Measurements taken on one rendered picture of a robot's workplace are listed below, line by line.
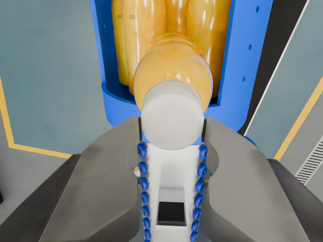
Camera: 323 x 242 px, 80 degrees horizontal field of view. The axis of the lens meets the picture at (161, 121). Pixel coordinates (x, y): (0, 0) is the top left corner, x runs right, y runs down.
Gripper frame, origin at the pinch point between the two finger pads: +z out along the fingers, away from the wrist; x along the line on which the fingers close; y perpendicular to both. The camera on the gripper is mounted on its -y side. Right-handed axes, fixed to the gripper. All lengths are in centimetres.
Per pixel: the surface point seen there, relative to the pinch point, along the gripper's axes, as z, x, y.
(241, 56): 15.4, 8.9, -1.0
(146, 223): 38, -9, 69
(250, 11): 15.6, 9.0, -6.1
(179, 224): 28, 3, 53
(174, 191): 42, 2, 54
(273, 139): 134, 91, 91
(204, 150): 38, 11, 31
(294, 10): 121, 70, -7
